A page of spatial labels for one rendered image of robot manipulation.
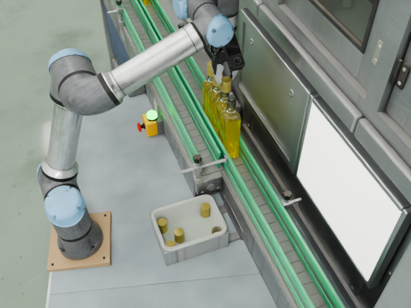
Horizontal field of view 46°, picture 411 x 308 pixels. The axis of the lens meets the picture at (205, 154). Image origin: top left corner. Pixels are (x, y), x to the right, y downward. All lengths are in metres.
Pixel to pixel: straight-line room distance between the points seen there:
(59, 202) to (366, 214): 0.88
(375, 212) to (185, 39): 0.64
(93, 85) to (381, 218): 0.78
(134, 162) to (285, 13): 0.85
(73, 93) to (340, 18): 0.69
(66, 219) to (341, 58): 0.91
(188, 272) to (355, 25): 0.92
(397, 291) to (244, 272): 1.09
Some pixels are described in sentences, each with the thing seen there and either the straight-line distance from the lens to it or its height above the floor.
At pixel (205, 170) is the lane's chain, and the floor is 0.88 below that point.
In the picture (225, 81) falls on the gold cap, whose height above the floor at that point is 1.19.
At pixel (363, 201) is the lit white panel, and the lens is 1.29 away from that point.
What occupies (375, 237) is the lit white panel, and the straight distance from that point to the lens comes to 1.30.
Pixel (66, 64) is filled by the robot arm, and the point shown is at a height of 1.39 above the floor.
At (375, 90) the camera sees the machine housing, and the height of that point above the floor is 1.48.
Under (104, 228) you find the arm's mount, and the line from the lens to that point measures 1.74.
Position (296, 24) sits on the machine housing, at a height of 1.43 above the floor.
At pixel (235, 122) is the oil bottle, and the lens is 1.64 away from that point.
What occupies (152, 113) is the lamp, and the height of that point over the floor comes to 0.85.
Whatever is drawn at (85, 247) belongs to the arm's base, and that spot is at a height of 0.82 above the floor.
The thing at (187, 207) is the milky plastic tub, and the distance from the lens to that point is 1.71.
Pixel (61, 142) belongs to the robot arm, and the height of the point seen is 1.14.
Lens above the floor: 2.18
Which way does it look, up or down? 47 degrees down
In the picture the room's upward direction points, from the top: straight up
